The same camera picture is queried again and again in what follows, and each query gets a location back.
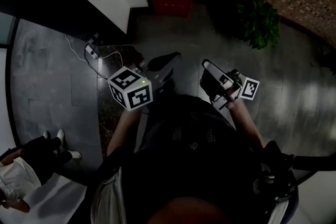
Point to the person's right forearm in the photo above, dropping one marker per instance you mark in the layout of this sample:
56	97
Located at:
246	126

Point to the red fire extinguisher box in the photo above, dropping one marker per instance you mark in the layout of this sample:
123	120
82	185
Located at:
172	0

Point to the green leafy plant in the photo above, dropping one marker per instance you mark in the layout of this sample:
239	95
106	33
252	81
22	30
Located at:
260	23

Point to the white power strip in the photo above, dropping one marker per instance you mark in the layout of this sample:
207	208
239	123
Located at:
92	51

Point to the person's black shirt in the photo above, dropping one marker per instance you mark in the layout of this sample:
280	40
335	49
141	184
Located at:
194	154

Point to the black harness equipment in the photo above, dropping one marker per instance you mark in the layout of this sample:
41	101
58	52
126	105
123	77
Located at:
275	170

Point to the person's right hand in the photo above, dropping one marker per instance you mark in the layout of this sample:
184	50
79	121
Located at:
232	94

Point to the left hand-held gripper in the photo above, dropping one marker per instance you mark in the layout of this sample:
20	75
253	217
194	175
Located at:
131	91

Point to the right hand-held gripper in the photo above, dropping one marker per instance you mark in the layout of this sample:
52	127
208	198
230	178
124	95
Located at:
249	89

